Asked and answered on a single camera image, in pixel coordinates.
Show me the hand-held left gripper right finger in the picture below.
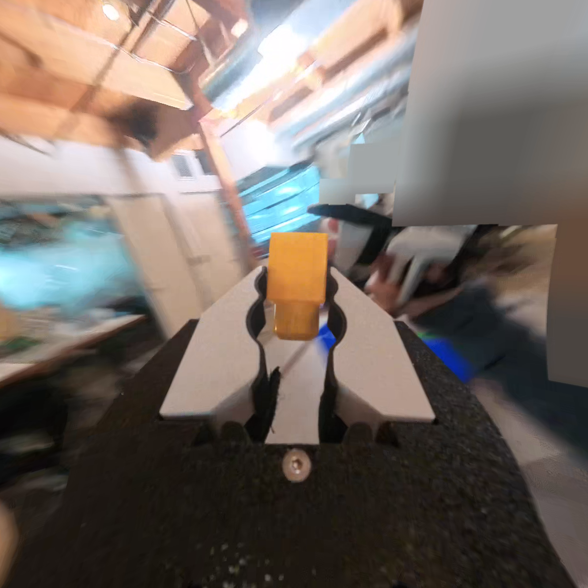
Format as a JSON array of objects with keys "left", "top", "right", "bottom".
[{"left": 322, "top": 266, "right": 436, "bottom": 437}]

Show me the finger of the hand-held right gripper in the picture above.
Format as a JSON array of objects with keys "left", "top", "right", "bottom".
[
  {"left": 385, "top": 225, "right": 478, "bottom": 267},
  {"left": 307, "top": 203, "right": 397, "bottom": 276}
]

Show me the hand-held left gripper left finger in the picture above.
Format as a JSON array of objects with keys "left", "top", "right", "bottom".
[{"left": 159, "top": 266, "right": 283, "bottom": 437}]

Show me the orange block with black knob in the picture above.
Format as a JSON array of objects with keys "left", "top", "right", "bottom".
[{"left": 267, "top": 232, "right": 330, "bottom": 341}]

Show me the blue bin with white label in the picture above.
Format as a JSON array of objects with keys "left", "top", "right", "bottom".
[{"left": 316, "top": 322, "right": 475, "bottom": 386}]

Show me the person's right hand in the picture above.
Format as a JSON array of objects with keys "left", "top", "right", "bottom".
[{"left": 365, "top": 255, "right": 403, "bottom": 319}]

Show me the large paned window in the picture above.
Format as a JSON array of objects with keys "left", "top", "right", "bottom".
[{"left": 236, "top": 164, "right": 323, "bottom": 246}]

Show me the white door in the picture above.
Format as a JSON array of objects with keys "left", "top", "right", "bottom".
[
  {"left": 107, "top": 190, "right": 205, "bottom": 322},
  {"left": 179, "top": 189, "right": 251, "bottom": 281}
]

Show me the grey desk with wood edge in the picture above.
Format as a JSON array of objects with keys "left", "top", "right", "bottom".
[{"left": 0, "top": 314, "right": 149, "bottom": 391}]

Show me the glass room window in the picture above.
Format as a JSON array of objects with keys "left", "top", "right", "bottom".
[{"left": 0, "top": 195, "right": 154, "bottom": 322}]

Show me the wooden support post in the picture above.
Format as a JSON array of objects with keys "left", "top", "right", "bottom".
[{"left": 198, "top": 117, "right": 252, "bottom": 244}]

